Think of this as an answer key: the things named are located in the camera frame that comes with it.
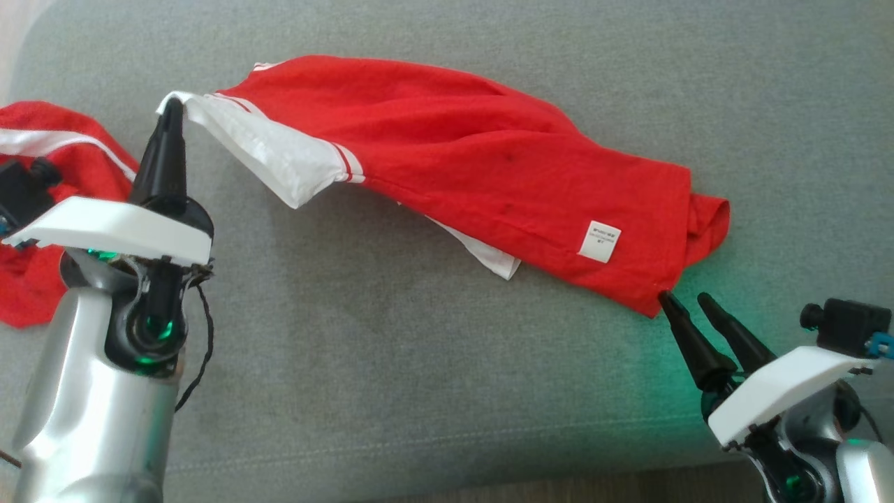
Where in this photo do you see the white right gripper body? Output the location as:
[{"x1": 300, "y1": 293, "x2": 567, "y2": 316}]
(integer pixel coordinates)
[{"x1": 701, "y1": 346, "x2": 882, "y2": 449}]

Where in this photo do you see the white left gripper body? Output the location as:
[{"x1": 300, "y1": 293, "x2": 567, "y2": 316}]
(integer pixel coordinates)
[{"x1": 3, "y1": 196, "x2": 214, "y2": 268}]

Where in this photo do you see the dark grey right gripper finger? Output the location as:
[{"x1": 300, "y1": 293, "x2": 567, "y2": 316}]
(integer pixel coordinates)
[
  {"x1": 697, "y1": 292, "x2": 777, "y2": 375},
  {"x1": 659, "y1": 290, "x2": 738, "y2": 393}
]

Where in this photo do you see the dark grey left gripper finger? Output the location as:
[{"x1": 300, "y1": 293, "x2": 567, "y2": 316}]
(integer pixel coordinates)
[
  {"x1": 130, "y1": 98, "x2": 175, "y2": 212},
  {"x1": 168, "y1": 98, "x2": 189, "y2": 212}
]

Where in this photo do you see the red white basketball jersey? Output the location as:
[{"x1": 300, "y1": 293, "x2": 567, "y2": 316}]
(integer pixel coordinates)
[{"x1": 155, "y1": 54, "x2": 731, "y2": 319}]

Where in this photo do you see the large grey sofa ottoman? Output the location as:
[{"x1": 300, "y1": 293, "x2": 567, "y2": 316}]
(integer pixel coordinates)
[{"x1": 0, "y1": 0, "x2": 894, "y2": 503}]

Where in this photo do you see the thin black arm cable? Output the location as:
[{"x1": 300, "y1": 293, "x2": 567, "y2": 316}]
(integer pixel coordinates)
[{"x1": 173, "y1": 262, "x2": 216, "y2": 413}]

